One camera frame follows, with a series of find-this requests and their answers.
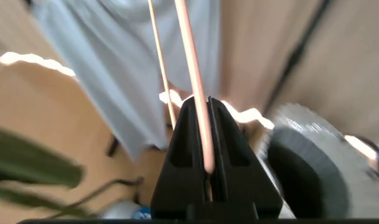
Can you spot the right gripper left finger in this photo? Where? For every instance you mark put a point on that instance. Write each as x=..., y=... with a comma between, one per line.
x=173, y=193

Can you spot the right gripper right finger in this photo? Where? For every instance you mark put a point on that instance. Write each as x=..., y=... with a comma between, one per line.
x=248, y=193

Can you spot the pink clothes hanger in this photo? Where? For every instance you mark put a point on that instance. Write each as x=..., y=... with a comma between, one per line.
x=192, y=62

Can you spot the green garment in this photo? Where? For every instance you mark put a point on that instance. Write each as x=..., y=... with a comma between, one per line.
x=36, y=161

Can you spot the pale grey shorts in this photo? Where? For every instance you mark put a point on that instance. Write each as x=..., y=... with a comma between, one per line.
x=114, y=62

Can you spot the white laundry basket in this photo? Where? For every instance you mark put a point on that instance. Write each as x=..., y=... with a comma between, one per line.
x=316, y=140

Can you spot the black clothes rack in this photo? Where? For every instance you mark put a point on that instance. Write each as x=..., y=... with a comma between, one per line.
x=298, y=53

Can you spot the beige curtain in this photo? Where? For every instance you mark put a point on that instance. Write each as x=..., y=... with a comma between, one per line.
x=254, y=46

